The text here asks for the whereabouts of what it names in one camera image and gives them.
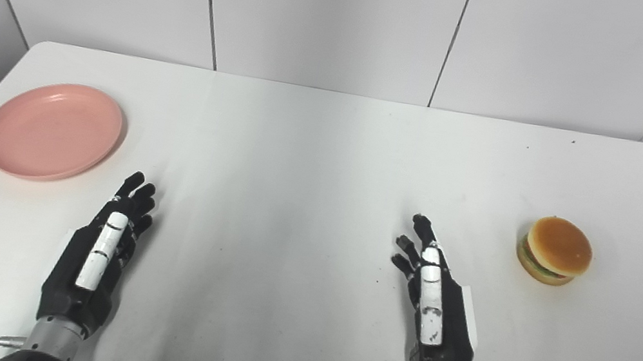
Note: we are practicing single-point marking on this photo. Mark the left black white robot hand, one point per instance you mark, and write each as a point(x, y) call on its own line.
point(81, 290)

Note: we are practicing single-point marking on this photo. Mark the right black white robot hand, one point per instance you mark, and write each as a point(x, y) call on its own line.
point(444, 345)

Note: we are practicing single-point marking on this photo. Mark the toy hamburger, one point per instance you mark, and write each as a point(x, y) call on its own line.
point(557, 249)

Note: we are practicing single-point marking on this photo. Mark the pink round plate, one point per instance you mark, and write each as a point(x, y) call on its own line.
point(52, 130)

